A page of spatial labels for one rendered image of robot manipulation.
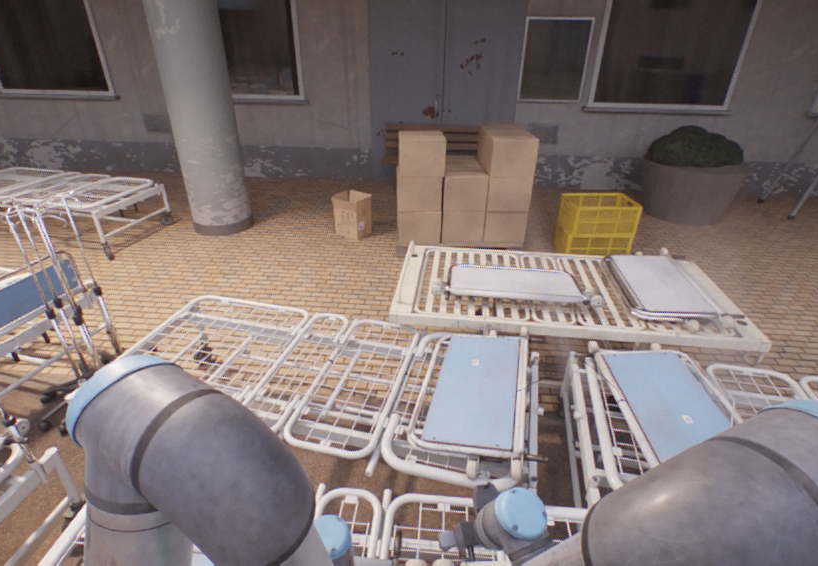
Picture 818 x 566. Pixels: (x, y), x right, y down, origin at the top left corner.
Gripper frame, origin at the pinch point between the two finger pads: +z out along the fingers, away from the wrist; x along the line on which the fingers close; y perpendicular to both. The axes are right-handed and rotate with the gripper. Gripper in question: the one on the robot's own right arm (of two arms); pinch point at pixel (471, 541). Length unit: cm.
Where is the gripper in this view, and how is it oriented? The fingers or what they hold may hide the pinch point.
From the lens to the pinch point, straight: 127.7
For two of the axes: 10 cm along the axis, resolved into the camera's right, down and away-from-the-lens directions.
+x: 9.8, 0.2, 2.2
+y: 1.2, 7.9, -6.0
